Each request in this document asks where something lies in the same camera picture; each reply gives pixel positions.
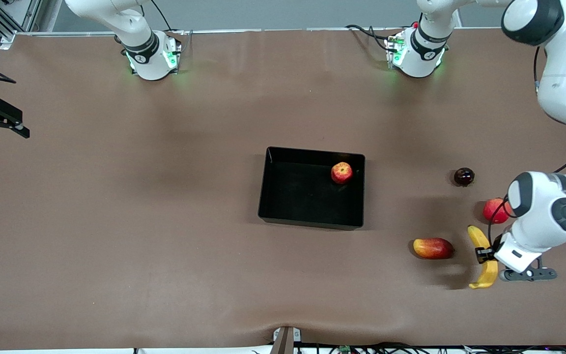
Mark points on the small green circuit board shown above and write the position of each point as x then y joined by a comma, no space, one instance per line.
345,349

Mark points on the black plastic box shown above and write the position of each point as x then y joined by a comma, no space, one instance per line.
302,196

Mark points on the brown table cover sheet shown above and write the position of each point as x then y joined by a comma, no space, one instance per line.
165,246

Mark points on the dark purple round fruit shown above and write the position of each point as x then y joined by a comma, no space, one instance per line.
464,177

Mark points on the round red peach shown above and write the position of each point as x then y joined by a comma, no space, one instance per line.
495,212

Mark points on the small red yellow apple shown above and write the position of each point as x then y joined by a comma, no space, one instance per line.
342,173

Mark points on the metal table clamp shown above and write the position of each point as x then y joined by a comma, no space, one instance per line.
285,339

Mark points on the red yellow mango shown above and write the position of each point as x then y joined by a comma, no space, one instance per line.
433,248

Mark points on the yellow banana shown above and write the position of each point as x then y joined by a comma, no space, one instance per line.
489,275

